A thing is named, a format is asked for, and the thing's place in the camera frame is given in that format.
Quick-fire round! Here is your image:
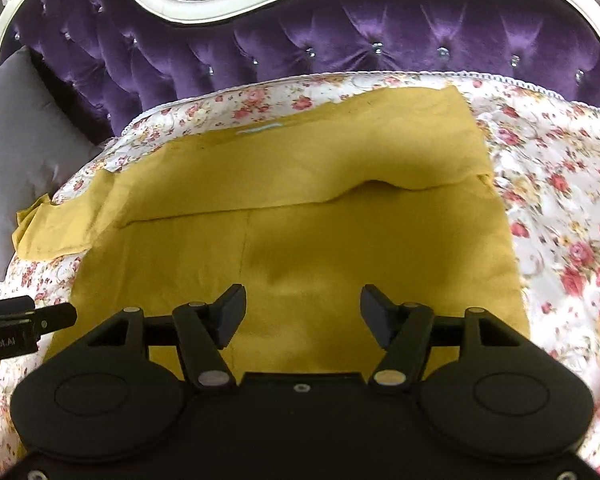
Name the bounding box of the mustard yellow knit sweater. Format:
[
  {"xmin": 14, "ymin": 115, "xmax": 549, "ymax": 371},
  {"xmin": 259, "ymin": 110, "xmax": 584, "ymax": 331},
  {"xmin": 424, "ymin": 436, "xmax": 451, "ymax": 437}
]
[{"xmin": 14, "ymin": 87, "xmax": 529, "ymax": 375}]

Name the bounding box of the grey square pillow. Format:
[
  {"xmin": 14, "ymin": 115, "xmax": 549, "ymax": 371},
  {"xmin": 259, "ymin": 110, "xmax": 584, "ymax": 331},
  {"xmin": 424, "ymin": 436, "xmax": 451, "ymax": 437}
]
[{"xmin": 0, "ymin": 48, "xmax": 99, "ymax": 282}]

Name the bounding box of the floral quilted bedspread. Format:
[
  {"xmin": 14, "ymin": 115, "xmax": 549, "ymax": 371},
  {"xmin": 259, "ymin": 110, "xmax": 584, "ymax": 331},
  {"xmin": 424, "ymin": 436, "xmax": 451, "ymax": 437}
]
[{"xmin": 0, "ymin": 70, "xmax": 600, "ymax": 480}]

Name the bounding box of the purple tufted headboard white frame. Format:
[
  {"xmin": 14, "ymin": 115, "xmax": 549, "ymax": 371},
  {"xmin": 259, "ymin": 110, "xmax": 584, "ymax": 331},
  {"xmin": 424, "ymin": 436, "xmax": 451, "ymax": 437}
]
[{"xmin": 0, "ymin": 0, "xmax": 600, "ymax": 142}]

